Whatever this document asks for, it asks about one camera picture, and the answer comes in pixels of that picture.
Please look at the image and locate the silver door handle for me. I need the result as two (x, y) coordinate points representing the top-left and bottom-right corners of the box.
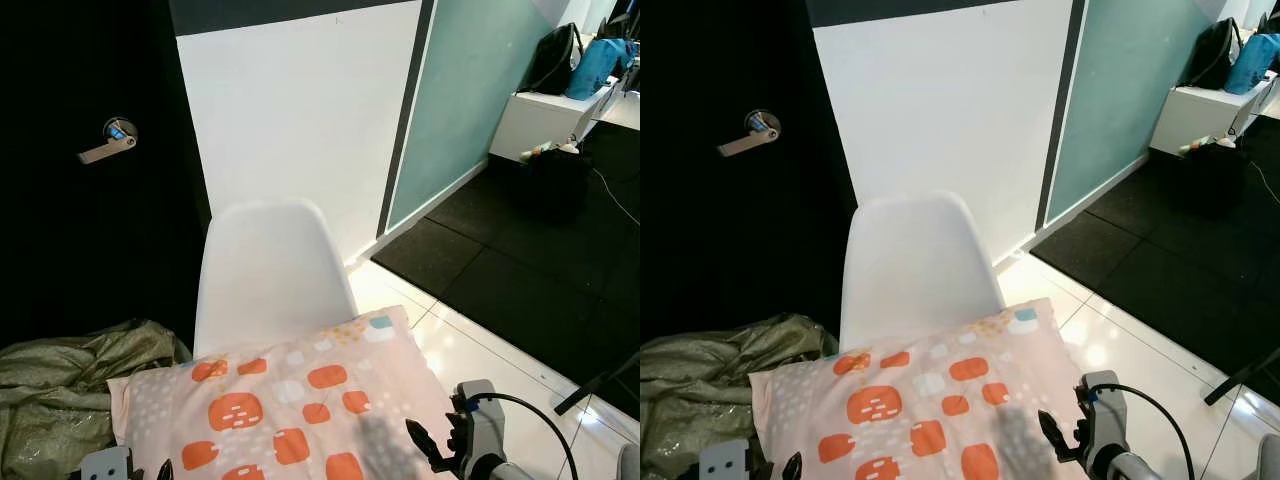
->
(79, 117), (139, 166)
(717, 109), (782, 158)

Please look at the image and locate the teal glass panel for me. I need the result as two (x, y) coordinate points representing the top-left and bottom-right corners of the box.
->
(1044, 0), (1227, 227)
(387, 0), (553, 232)

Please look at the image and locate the black door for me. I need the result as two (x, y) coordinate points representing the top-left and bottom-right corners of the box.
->
(640, 0), (858, 343)
(0, 0), (212, 351)

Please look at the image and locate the pink pillow with orange print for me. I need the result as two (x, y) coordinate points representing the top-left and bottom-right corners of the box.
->
(107, 305), (473, 480)
(749, 297), (1098, 480)

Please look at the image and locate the blue bag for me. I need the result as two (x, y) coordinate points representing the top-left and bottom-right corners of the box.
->
(563, 37), (638, 102)
(1223, 32), (1280, 97)

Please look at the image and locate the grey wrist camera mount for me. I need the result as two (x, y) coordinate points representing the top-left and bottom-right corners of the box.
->
(1083, 369), (1131, 471)
(79, 446), (132, 480)
(699, 439), (752, 480)
(455, 379), (508, 477)

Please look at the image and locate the black backpack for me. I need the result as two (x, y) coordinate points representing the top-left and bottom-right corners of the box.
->
(1179, 17), (1243, 90)
(523, 22), (587, 97)

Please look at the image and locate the dark grey partition frame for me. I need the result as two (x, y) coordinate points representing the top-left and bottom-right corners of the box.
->
(376, 0), (438, 239)
(1033, 0), (1088, 232)

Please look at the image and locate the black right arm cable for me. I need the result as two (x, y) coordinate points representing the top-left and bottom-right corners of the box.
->
(1095, 383), (1200, 480)
(466, 391), (580, 480)

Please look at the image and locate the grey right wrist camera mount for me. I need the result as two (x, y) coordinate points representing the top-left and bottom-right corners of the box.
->
(455, 379), (508, 477)
(1083, 369), (1131, 471)

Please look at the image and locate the black fabric bag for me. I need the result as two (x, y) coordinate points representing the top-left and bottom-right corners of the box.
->
(1178, 140), (1253, 217)
(518, 146), (593, 219)

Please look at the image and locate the black tripod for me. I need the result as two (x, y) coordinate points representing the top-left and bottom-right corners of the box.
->
(1204, 358), (1280, 407)
(554, 349), (641, 417)

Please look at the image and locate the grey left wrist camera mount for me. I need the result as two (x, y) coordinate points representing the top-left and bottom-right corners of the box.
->
(699, 439), (752, 480)
(79, 446), (132, 480)

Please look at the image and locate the thin white floor cable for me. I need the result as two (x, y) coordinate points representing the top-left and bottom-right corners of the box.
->
(1243, 158), (1280, 204)
(588, 163), (641, 227)

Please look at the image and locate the olive green blanket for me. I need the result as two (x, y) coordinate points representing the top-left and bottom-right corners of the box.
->
(0, 319), (193, 480)
(640, 312), (840, 480)

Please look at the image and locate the white plastic chair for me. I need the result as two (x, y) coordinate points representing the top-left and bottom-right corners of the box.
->
(193, 198), (360, 358)
(838, 191), (1007, 353)

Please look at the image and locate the white low cabinet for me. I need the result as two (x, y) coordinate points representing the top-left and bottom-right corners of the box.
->
(1149, 72), (1280, 158)
(489, 78), (623, 163)

